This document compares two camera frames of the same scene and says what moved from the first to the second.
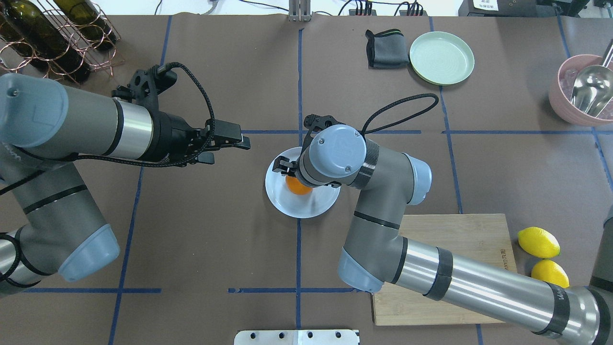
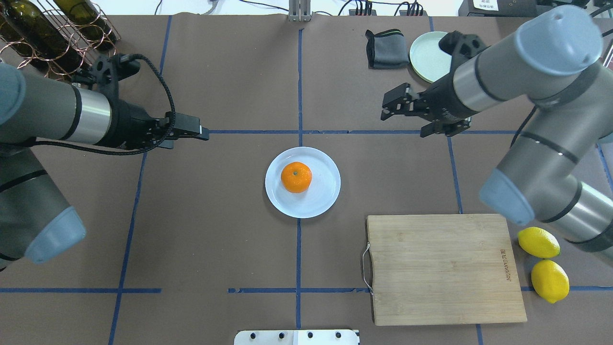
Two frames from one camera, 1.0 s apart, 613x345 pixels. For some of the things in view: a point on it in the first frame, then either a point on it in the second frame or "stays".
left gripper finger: [283, 165] → [398, 101]
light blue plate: [319, 202] stays
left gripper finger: [227, 133] → [186, 125]
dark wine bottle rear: [85, 16] stays
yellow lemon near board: [539, 242] stays
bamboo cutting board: [482, 237] stays
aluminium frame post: [300, 11] stays
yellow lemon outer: [549, 270] stays
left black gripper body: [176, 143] → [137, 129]
